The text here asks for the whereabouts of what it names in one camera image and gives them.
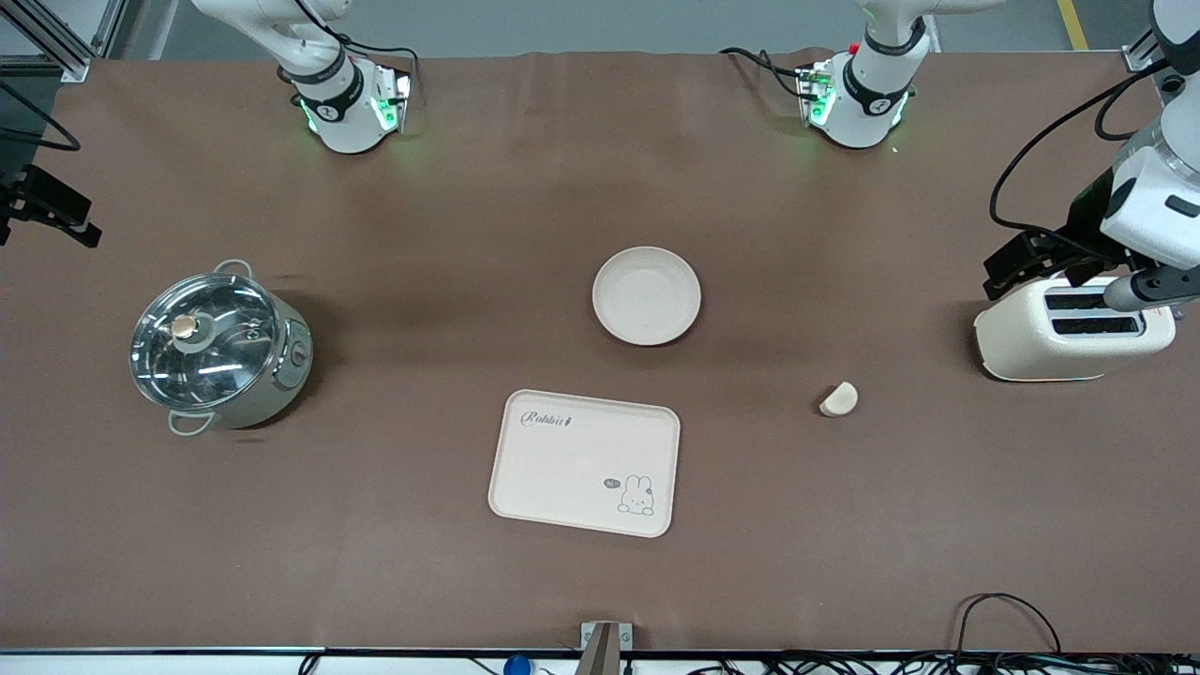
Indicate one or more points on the pale steamed bun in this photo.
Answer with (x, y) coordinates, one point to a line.
(840, 401)

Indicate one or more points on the cream tray with rabbit print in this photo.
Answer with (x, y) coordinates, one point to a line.
(581, 469)

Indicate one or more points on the cream round plate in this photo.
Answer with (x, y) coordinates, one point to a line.
(647, 295)

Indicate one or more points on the blue round cap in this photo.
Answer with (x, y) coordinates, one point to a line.
(517, 667)

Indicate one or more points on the brown table cover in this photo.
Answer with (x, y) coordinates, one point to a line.
(844, 525)

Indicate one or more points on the aluminium frame strut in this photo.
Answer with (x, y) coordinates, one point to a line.
(108, 28)

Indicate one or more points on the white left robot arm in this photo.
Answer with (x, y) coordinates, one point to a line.
(867, 94)

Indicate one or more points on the grey metal bracket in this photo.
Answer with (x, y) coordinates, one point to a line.
(606, 647)

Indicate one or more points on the glass lid with brass knob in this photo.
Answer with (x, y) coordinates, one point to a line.
(206, 342)

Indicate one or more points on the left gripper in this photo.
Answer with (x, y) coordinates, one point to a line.
(1086, 217)

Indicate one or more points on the steel cooking pot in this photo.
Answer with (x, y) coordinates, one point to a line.
(277, 375)

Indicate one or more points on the aluminium frame post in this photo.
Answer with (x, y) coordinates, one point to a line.
(67, 66)
(1137, 58)

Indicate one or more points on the cream two-slot toaster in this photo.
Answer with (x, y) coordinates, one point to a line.
(1031, 347)

